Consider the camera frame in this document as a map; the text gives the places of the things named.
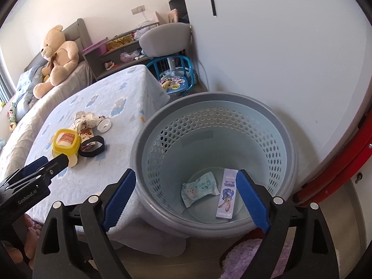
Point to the pink plastic box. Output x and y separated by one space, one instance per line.
98 46

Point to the grey chair back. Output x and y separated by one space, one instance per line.
165 37

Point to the yellow white wrapper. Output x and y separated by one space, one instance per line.
74 148

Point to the person's left hand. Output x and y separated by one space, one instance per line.
31 238

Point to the small doll toy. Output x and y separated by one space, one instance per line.
13 116

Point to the grey bed headboard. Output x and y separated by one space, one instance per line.
78 32

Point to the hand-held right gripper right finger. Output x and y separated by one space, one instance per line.
252 200

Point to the paper cup with orange print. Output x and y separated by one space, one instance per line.
65 139

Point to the beige teddy bear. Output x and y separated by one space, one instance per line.
62 55

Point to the cartoon print toothpaste box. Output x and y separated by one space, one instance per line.
226 194

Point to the purple fluffy rug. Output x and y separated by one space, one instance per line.
252 255

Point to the red hoop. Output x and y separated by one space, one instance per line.
334 177

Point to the pink plastic bag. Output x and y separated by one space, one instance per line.
129 55

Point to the bed with beige sheet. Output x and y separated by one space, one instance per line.
37 106

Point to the cartoon print snack wrapper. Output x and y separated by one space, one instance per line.
86 136

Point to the white wardrobe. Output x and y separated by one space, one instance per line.
276 49

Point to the grey curtain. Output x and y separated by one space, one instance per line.
5 84

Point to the blue printed pillow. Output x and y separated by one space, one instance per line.
26 84

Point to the blue printed blanket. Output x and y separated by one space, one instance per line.
116 93

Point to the grey perforated plastic basket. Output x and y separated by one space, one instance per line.
203 128

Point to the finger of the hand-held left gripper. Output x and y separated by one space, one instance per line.
56 162
35 165

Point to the wall socket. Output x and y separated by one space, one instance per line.
138 9

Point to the pink books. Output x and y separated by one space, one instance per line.
167 16

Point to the white paper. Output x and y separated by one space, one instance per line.
84 119

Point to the white bags pile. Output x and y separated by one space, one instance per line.
146 30

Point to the pale blue wipe packet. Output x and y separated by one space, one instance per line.
197 189

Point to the gold foil packages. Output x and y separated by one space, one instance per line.
119 41

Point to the white round cap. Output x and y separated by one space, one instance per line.
104 125

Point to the blue child chair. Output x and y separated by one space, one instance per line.
174 82

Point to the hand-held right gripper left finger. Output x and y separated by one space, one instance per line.
119 200

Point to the grey shelf unit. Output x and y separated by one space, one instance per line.
96 61

